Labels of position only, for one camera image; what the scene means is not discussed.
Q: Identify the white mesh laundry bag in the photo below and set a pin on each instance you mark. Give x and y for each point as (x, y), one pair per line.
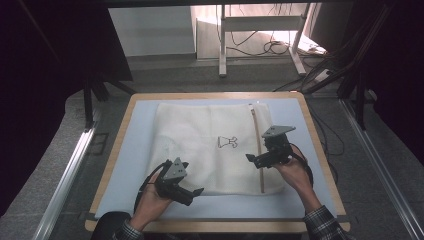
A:
(200, 150)

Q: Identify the person's right hand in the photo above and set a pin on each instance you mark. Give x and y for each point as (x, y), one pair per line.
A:
(298, 176)

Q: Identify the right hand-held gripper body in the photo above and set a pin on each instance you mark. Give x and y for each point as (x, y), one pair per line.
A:
(276, 151)

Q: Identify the person's left hand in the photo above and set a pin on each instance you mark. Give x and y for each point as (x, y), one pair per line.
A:
(150, 205)

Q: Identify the aluminium rail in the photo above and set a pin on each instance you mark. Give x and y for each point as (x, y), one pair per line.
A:
(71, 166)
(376, 163)

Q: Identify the white desk frame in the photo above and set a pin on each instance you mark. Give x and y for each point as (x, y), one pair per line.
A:
(222, 50)

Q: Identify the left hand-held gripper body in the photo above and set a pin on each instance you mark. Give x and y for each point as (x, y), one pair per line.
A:
(173, 186)

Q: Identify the black metal stand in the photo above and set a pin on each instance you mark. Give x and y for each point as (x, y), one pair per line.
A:
(88, 103)
(360, 103)

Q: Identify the white power strip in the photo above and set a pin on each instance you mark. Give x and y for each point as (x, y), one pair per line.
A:
(321, 75)

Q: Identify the white panel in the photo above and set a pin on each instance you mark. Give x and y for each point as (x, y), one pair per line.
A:
(150, 30)

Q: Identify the dark floor outlet plate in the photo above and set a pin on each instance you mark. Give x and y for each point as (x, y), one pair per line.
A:
(99, 144)

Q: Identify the wooden-edged table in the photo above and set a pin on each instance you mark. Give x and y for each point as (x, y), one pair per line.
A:
(290, 113)

